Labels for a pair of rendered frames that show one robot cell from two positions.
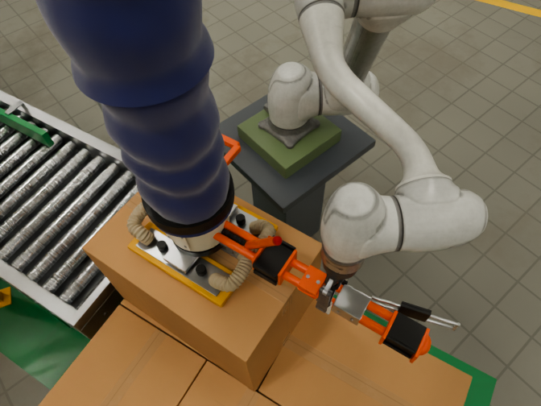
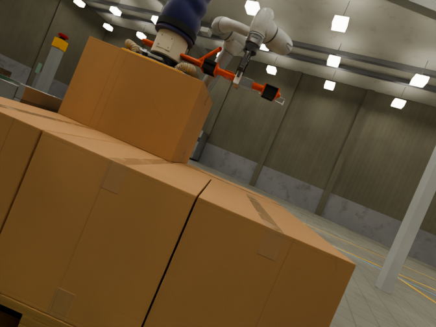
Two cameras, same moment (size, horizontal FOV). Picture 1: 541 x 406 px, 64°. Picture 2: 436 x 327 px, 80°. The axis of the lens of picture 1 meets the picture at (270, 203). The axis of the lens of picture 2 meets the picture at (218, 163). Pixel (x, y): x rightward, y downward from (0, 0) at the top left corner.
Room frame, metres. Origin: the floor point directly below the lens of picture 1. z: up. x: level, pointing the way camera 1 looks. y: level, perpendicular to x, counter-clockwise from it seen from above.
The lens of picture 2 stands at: (-0.87, 0.53, 0.64)
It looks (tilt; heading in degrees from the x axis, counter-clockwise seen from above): 1 degrees down; 329
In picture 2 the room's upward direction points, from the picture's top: 23 degrees clockwise
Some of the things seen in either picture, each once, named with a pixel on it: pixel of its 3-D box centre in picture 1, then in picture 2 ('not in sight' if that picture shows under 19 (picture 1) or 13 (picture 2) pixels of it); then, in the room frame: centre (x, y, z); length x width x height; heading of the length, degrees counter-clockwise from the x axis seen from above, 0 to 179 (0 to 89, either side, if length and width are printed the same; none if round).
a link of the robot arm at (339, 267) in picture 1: (344, 249); (254, 41); (0.39, -0.14, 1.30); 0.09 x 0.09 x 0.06
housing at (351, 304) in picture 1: (350, 304); (246, 84); (0.36, -0.18, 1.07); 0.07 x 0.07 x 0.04; 55
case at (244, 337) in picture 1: (211, 274); (144, 107); (0.60, 0.21, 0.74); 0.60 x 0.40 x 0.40; 54
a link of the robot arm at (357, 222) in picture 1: (358, 221); (263, 24); (0.39, -0.16, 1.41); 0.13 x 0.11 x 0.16; 92
